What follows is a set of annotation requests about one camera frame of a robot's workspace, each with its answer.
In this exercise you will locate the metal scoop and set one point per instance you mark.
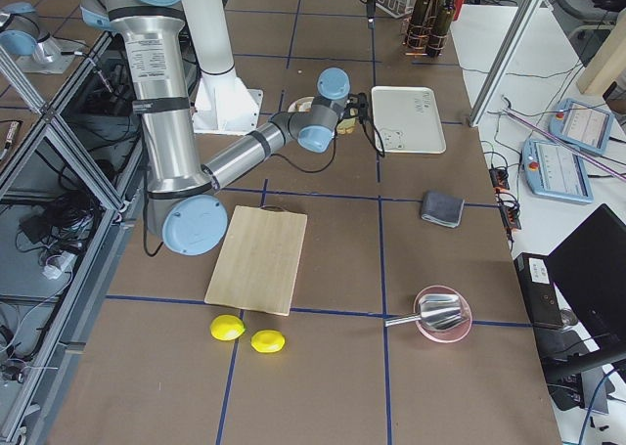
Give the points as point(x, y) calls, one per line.
point(438, 312)

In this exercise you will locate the bread slice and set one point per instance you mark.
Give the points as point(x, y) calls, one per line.
point(347, 126)

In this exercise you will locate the wooden cutting board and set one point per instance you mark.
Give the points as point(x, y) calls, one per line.
point(258, 262)

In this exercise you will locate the near blue teach pendant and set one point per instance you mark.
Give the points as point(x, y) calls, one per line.
point(553, 172)

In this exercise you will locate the far blue teach pendant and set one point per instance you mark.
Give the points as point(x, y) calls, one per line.
point(584, 126)

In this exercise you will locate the aluminium frame post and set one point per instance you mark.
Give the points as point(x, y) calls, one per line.
point(519, 25)

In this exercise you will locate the black laptop monitor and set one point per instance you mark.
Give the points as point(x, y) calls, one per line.
point(588, 268)

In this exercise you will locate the whole yellow lemon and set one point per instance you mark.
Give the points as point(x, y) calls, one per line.
point(227, 327)

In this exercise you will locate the pink bowl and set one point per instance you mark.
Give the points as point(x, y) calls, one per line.
point(450, 336)

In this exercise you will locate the cream bear tray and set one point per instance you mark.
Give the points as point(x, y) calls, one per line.
point(407, 120)

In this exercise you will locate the yellow lemon half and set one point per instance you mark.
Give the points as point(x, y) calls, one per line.
point(268, 341)

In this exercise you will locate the dark wine bottle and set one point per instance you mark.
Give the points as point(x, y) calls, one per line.
point(442, 19)
point(421, 10)

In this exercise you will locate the folded grey cloth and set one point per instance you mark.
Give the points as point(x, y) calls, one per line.
point(442, 209)

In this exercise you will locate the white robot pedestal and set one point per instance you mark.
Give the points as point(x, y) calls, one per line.
point(223, 104)

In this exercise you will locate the white round plate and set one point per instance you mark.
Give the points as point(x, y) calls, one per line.
point(301, 106)

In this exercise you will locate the blue teach pendant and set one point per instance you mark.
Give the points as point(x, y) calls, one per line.
point(553, 172)
point(584, 126)

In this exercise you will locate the black computer box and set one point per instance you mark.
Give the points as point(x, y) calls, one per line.
point(538, 291)

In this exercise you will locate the copper wire bottle rack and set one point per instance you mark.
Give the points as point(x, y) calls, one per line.
point(422, 40)

